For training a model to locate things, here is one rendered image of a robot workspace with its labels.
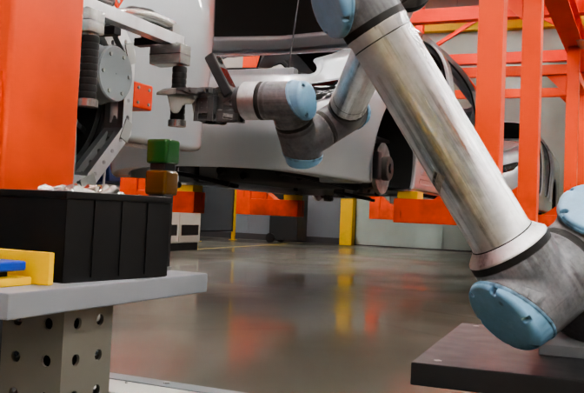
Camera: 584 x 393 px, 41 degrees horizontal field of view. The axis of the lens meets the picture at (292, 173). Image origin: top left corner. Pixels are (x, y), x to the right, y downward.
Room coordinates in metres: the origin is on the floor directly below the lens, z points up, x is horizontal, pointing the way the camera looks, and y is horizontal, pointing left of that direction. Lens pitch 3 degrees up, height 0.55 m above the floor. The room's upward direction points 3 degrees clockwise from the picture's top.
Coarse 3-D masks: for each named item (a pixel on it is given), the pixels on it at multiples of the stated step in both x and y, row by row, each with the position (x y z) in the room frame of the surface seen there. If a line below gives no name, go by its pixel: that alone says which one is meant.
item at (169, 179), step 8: (152, 176) 1.26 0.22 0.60; (160, 176) 1.25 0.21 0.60; (168, 176) 1.25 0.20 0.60; (176, 176) 1.28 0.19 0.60; (152, 184) 1.26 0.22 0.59; (160, 184) 1.25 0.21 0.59; (168, 184) 1.25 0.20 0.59; (176, 184) 1.28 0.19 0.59; (152, 192) 1.26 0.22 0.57; (160, 192) 1.25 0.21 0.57; (168, 192) 1.26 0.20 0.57; (176, 192) 1.28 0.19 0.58
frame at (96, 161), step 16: (128, 48) 2.05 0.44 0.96; (128, 96) 2.07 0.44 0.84; (112, 112) 2.08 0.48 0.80; (128, 112) 2.07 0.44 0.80; (112, 128) 2.06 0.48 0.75; (128, 128) 2.07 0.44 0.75; (96, 144) 2.03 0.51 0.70; (112, 144) 2.02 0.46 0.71; (80, 160) 1.99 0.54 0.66; (96, 160) 1.97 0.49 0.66; (112, 160) 2.02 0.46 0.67; (80, 176) 1.91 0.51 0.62; (96, 176) 1.97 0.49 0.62
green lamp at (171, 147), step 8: (152, 144) 1.26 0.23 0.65; (160, 144) 1.25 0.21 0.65; (168, 144) 1.25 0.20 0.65; (176, 144) 1.27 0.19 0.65; (152, 152) 1.26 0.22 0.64; (160, 152) 1.25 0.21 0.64; (168, 152) 1.25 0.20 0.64; (176, 152) 1.27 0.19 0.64; (152, 160) 1.26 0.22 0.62; (160, 160) 1.25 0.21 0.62; (168, 160) 1.25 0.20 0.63; (176, 160) 1.27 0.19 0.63
